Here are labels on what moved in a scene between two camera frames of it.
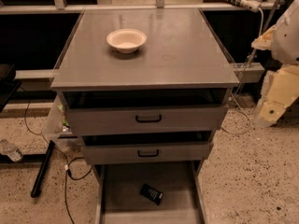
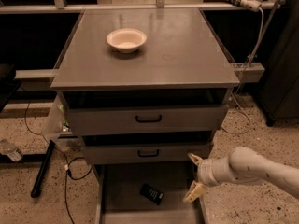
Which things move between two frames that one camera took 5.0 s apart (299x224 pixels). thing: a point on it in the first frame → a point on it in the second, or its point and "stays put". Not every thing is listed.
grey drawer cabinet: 147,90 stays put
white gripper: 287,38 → 206,172
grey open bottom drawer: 120,185 stays put
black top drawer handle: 148,120 stays put
